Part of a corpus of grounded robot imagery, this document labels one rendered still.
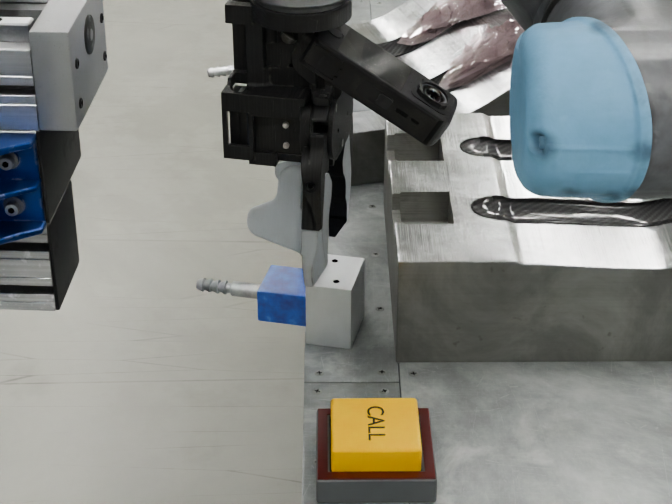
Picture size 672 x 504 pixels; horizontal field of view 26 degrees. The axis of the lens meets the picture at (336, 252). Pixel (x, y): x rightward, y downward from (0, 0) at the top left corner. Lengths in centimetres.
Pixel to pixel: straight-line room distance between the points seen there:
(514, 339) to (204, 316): 160
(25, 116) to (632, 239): 51
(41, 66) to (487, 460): 49
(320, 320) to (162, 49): 273
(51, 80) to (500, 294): 41
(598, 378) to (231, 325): 158
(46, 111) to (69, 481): 114
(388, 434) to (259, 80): 27
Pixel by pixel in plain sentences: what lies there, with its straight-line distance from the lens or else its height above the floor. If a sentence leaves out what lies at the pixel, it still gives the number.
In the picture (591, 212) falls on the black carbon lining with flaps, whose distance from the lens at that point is 117.
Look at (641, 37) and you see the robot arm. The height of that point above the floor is 121.
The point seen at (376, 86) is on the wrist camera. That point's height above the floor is 102.
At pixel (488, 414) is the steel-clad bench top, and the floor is 80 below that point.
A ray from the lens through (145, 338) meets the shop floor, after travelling 261.
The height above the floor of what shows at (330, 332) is 81.
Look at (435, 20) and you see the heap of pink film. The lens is 152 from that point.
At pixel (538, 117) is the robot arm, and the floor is 118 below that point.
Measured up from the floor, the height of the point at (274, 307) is 83.
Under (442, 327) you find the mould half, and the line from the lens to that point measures 110.
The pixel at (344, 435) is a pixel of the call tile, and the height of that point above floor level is 84.
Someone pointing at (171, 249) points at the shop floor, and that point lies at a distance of 288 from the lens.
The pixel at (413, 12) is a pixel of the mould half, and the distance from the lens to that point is 158.
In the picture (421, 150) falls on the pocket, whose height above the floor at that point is 87.
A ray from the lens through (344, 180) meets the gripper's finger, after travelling 111.
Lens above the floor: 143
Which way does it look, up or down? 30 degrees down
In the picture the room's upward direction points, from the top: straight up
